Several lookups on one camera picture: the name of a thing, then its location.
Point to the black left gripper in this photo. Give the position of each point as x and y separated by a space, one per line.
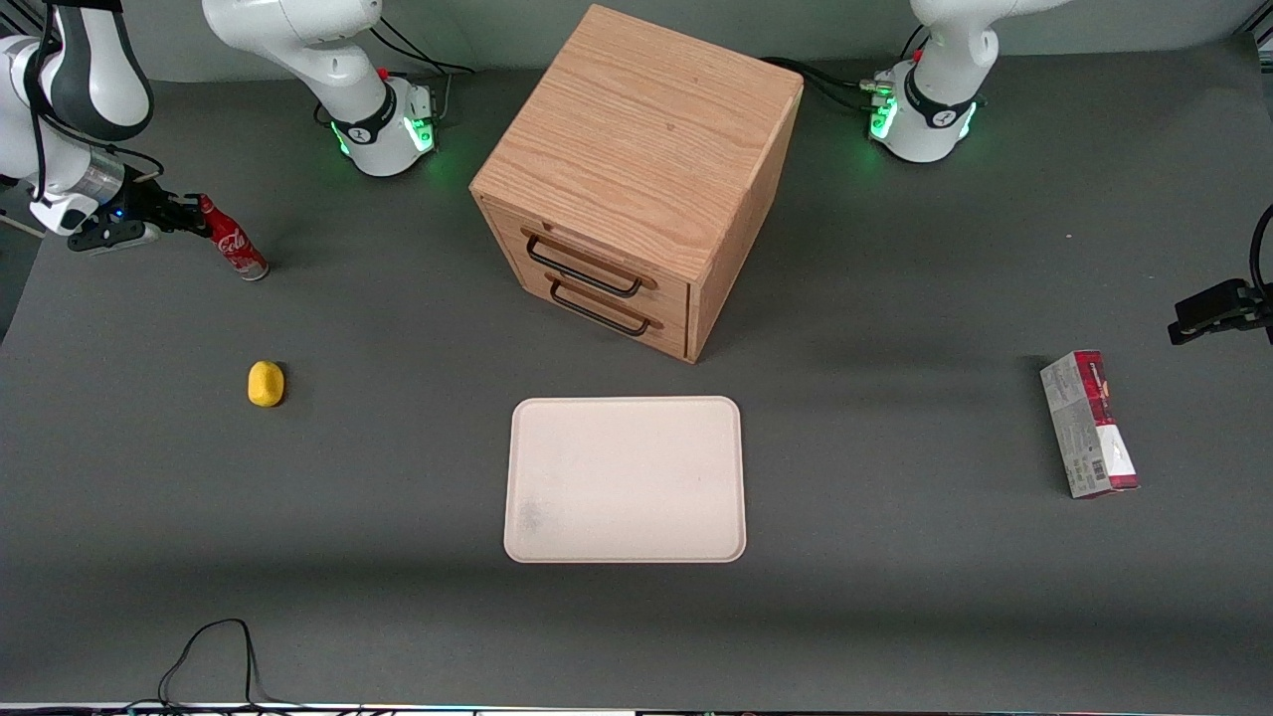
1221 300

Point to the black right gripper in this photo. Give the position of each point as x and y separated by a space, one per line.
151 207

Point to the red coke bottle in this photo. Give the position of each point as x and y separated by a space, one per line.
237 247

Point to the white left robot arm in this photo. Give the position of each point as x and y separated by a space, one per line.
940 94

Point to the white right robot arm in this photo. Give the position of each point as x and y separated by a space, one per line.
298 35

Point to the beige rectangular tray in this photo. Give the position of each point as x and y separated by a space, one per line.
625 480

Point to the grey and red carton box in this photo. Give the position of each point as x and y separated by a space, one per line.
1089 426

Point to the yellow lemon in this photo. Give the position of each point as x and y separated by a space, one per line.
266 384

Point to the wooden drawer cabinet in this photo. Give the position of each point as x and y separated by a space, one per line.
636 149

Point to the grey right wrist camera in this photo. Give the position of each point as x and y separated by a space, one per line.
114 239

